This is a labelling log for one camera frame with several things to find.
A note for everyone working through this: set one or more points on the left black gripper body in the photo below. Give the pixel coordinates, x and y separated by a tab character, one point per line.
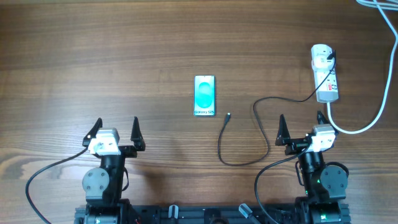
122	149

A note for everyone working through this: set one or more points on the white wall charger adapter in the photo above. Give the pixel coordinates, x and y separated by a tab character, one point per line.
322	62

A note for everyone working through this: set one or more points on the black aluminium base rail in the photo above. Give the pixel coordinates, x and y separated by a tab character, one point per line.
277	213

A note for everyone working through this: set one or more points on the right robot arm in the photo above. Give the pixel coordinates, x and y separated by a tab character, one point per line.
325	183

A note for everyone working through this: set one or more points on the white power strip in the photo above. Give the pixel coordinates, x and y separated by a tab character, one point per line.
325	81

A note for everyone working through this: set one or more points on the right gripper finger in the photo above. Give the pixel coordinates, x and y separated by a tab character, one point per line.
321	118
283	136

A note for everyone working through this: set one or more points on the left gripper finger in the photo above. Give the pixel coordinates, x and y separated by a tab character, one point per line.
136	136
92	133

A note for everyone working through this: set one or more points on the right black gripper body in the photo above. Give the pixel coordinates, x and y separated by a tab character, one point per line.
301	144

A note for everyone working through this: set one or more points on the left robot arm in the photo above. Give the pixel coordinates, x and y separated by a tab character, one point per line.
103	185

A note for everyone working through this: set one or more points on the teal screen Galaxy smartphone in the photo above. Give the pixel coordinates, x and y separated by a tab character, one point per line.
204	95

